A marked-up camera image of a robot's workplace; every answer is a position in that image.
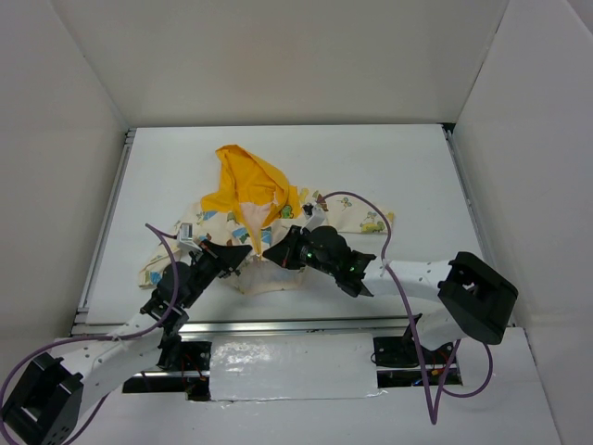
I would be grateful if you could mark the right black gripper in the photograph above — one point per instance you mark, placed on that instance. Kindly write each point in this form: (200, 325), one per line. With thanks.
(295, 247)

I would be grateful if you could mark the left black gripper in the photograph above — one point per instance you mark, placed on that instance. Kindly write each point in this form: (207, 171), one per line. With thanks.
(211, 258)

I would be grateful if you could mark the cream dinosaur print hooded jacket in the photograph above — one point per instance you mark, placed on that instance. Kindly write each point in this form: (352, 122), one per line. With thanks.
(255, 205)

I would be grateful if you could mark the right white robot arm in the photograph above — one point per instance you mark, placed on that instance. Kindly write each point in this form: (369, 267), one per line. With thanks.
(475, 300)

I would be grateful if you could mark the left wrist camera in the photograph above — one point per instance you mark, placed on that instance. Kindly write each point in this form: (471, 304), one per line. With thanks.
(185, 239)

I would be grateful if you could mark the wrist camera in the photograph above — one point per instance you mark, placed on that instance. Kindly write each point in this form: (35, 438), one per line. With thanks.
(315, 216)
(185, 239)

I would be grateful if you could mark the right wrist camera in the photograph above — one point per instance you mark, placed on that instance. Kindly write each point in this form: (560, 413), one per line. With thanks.
(315, 216)

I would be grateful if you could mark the aluminium table frame rail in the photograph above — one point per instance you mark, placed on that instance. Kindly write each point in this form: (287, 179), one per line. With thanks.
(412, 169)

